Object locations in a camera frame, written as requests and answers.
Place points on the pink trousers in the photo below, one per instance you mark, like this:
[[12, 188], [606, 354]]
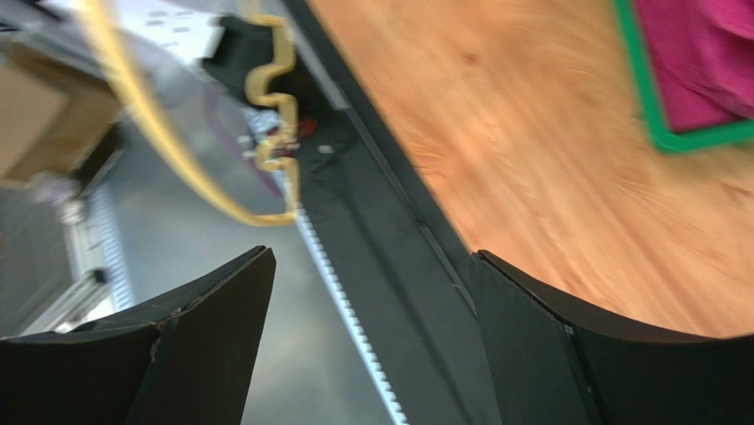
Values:
[[702, 56]]

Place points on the cream yellow hanger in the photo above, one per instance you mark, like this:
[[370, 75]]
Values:
[[114, 57]]

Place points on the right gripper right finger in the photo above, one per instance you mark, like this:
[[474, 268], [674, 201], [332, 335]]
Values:
[[557, 359]]

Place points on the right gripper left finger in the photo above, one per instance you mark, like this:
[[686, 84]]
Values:
[[183, 357]]

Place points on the cardboard box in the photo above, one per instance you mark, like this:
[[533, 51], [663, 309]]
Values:
[[52, 115]]

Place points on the green plastic tray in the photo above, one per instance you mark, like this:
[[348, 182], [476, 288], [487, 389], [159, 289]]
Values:
[[653, 104]]

